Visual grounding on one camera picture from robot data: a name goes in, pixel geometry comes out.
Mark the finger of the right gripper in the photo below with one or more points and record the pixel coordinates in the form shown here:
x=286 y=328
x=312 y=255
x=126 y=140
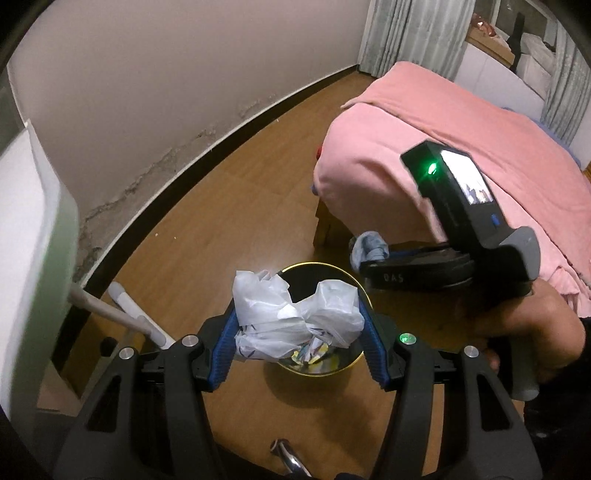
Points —
x=411 y=250

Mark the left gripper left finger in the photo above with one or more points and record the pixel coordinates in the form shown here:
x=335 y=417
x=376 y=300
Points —
x=145 y=418

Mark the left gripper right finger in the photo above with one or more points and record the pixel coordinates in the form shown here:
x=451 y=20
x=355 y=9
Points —
x=483 y=434

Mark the light blue sock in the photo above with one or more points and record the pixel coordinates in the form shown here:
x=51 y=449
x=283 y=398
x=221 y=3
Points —
x=367 y=247

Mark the white plastic bag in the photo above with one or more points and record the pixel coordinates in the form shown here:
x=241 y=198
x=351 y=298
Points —
x=269 y=325

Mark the black gold trash bin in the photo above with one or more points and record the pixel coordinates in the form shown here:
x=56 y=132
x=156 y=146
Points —
x=332 y=302

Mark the person right hand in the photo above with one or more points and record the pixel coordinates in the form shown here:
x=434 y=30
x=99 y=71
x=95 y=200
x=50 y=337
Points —
x=544 y=319

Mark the chrome chair base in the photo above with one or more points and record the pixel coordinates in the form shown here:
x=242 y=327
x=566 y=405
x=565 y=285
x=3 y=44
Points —
x=282 y=449

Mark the white desk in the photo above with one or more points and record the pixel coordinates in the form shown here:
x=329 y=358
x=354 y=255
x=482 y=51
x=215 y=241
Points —
x=39 y=242

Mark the grey curtain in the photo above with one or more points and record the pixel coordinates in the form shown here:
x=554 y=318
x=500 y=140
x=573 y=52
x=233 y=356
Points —
x=429 y=33

